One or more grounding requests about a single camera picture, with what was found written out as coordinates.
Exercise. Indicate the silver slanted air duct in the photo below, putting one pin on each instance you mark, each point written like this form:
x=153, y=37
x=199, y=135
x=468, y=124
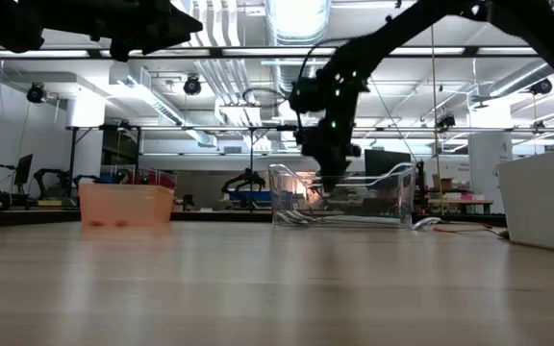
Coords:
x=522, y=77

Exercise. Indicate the wooden background bench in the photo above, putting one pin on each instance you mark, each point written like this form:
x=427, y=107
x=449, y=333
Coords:
x=460, y=203

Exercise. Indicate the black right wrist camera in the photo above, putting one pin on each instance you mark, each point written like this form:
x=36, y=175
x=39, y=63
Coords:
x=311, y=141

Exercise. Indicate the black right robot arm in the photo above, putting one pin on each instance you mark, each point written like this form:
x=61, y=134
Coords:
x=450, y=19

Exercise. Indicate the white plastic tray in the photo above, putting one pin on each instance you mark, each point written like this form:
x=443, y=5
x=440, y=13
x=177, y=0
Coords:
x=546, y=202

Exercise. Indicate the small black ceiling fixture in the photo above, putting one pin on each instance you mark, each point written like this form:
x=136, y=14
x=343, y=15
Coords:
x=445, y=122

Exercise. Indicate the small black monitor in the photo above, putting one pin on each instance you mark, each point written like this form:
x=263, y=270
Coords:
x=23, y=169

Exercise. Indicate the black background robot arm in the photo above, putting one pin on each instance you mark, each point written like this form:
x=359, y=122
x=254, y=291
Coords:
x=46, y=175
x=248, y=179

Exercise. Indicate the thin yellow pole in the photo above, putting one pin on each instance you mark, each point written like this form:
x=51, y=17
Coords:
x=434, y=96

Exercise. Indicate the brown cardboard box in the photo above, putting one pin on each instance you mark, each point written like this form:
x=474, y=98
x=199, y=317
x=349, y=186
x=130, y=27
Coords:
x=443, y=183

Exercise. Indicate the white room pillar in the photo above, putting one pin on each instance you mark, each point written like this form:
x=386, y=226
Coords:
x=491, y=154

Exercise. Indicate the silver round air duct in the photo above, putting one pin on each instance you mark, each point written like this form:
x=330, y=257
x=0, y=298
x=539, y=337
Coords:
x=296, y=19

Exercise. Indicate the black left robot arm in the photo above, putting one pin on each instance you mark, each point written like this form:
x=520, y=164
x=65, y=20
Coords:
x=27, y=19

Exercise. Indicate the blue background table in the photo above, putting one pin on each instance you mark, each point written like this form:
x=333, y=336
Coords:
x=258, y=196

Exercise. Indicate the black metal table frame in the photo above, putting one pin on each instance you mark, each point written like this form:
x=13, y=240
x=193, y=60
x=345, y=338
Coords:
x=17, y=218

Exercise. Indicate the large dark monitor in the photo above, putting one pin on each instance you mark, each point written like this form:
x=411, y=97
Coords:
x=385, y=161

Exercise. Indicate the orange translucent plastic bin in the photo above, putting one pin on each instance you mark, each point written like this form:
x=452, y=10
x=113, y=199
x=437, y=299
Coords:
x=125, y=202

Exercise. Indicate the clear plastic bin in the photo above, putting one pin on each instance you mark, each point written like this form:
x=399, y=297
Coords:
x=354, y=202

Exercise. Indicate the black background rig frame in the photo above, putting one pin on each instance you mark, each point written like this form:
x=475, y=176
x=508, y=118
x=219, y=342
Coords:
x=72, y=154

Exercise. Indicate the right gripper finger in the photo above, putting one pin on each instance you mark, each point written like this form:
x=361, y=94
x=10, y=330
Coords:
x=341, y=177
x=326, y=179

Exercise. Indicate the black overhead beam with lights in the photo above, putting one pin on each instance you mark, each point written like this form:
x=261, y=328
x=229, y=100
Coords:
x=258, y=51

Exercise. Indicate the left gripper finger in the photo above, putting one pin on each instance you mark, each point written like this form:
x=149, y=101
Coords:
x=183, y=19
x=176, y=37

